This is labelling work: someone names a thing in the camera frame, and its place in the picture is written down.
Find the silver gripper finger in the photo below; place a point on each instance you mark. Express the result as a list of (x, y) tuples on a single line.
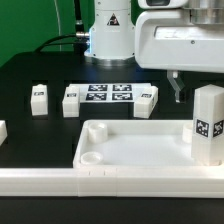
[(174, 78)]

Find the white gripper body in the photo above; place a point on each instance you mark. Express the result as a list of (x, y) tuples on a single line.
[(184, 35)]

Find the white desk top tray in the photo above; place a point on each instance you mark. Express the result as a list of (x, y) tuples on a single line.
[(135, 143)]

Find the white left fence block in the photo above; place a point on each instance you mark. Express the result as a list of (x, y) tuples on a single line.
[(3, 131)]

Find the white marker base plate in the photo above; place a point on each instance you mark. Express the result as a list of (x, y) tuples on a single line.
[(106, 93)]

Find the white front fence rail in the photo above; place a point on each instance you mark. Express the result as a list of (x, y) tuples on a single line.
[(199, 182)]

